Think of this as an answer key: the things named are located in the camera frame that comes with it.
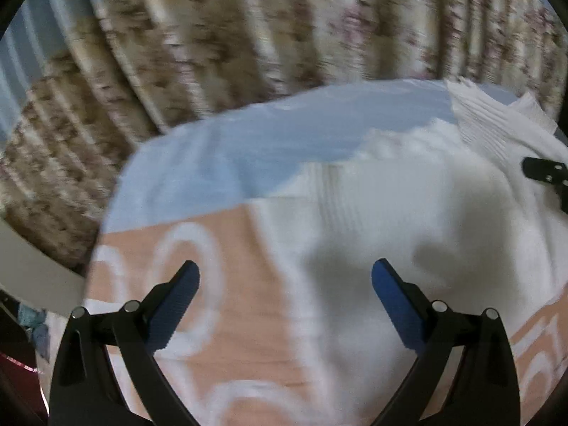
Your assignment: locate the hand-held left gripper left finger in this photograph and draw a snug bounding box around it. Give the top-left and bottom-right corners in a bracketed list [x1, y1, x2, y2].
[48, 260, 200, 426]

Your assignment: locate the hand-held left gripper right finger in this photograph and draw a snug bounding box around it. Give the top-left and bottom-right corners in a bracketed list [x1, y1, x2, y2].
[370, 258, 520, 426]

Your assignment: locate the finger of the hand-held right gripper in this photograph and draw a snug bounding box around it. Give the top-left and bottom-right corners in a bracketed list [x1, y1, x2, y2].
[522, 156, 568, 187]

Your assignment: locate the white knit sweater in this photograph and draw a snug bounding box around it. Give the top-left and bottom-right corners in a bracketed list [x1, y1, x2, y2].
[248, 77, 568, 426]

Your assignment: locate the blue and peach printed blanket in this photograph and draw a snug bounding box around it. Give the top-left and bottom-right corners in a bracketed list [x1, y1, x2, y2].
[35, 77, 568, 426]

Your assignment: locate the white board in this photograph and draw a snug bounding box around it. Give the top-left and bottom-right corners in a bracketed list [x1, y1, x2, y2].
[0, 222, 87, 316]

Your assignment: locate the blue patterned cloth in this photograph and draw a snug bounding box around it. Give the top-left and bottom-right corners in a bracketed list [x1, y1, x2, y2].
[18, 306, 51, 360]

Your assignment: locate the dark red object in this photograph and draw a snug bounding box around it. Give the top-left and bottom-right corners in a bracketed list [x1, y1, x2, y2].
[0, 350, 49, 426]

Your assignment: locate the floral curtain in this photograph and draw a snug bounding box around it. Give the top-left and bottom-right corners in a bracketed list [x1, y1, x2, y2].
[0, 0, 568, 271]

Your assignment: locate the light blue sheer curtain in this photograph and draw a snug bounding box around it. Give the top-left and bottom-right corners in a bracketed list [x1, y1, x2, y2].
[0, 0, 116, 143]

